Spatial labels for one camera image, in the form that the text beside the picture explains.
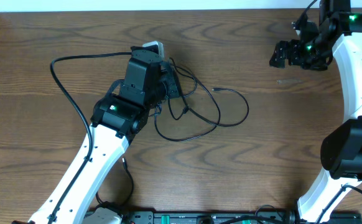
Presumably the thick black cable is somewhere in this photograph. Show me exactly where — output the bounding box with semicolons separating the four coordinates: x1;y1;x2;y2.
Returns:
152;57;250;142

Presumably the thin black cable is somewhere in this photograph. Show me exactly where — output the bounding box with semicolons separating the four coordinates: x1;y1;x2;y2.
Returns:
95;157;135;208

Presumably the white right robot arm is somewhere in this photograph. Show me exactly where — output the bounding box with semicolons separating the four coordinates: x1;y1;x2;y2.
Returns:
269;0;362;223

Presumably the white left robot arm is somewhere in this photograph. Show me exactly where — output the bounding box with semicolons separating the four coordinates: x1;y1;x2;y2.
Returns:
28;41;180;223

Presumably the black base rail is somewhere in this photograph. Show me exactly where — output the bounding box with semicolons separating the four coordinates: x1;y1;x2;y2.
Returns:
84;210;362;224

